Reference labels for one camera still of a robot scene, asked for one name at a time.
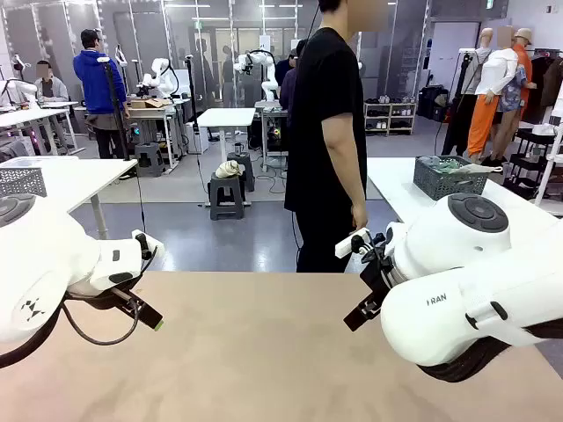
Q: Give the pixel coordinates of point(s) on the black suitcase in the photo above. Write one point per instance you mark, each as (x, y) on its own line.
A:
(429, 103)

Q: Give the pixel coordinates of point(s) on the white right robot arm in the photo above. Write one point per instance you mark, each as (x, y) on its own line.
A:
(440, 307)

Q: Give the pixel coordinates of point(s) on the green terry towel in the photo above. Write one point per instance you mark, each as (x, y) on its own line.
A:
(448, 166)

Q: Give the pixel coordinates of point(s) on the mannequin orange shirt beige hat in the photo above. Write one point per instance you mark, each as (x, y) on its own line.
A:
(523, 59)

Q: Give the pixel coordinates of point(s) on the grey patterned basket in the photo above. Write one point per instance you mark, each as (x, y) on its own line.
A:
(22, 180)

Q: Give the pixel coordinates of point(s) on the small white standing table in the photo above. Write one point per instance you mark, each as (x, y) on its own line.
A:
(226, 116)

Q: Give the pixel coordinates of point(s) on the person's right forearm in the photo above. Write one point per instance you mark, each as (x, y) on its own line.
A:
(352, 184)

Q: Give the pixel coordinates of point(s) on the black desktop computer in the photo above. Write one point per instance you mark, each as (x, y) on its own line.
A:
(275, 132)

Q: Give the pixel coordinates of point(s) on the large white table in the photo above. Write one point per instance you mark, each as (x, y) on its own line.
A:
(88, 176)

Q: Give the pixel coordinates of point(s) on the black tripod pole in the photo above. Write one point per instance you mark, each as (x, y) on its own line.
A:
(115, 110)

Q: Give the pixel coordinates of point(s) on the grey plastic step stool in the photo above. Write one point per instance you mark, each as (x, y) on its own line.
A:
(149, 158)
(247, 165)

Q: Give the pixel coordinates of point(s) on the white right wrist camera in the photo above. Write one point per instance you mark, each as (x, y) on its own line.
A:
(347, 246)

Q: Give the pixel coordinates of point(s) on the person in blue hoodie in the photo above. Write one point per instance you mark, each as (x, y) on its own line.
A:
(94, 79)

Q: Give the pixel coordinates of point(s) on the seated person grey top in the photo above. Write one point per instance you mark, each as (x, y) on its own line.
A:
(53, 90)

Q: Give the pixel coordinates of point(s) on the black stool with cloth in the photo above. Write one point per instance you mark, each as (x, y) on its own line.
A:
(228, 193)

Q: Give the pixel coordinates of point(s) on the white office desk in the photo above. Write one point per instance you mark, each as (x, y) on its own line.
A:
(26, 115)

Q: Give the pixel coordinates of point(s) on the white shoe shelf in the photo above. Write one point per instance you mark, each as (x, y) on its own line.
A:
(389, 118)

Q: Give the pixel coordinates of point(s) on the open cardboard box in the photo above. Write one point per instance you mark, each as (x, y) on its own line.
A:
(151, 104)

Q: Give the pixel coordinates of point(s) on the person in black t-shirt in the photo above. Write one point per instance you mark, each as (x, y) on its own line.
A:
(325, 132)

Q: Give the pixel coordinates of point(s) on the mannequin in grey vest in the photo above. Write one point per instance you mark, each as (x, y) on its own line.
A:
(480, 63)

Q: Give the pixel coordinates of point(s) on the clothes rack dark garments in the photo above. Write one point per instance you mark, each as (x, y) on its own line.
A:
(543, 83)

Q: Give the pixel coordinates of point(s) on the person's right hand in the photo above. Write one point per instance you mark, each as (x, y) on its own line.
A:
(359, 217)

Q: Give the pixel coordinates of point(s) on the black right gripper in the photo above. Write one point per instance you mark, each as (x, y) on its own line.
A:
(378, 277)

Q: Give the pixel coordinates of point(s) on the beige terry towel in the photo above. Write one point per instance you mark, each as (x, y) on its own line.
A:
(479, 169)

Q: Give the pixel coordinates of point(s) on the black trolley cart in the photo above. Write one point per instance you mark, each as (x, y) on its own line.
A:
(528, 162)

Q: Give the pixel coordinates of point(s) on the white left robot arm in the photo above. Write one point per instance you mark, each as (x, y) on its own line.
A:
(44, 264)

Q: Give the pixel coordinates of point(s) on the grey robot workbench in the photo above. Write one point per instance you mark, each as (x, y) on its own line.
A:
(268, 105)

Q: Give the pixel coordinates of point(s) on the white side table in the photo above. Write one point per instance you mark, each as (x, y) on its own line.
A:
(396, 176)

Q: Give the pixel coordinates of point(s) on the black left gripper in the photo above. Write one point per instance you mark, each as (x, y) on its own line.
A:
(99, 301)

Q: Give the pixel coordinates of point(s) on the dark grey plastic basket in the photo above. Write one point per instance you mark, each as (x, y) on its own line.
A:
(444, 184)

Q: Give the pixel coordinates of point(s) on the beige cloth bag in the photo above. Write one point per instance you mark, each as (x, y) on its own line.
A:
(228, 169)

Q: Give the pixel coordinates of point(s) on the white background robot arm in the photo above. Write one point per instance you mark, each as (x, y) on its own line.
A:
(268, 70)
(26, 88)
(163, 77)

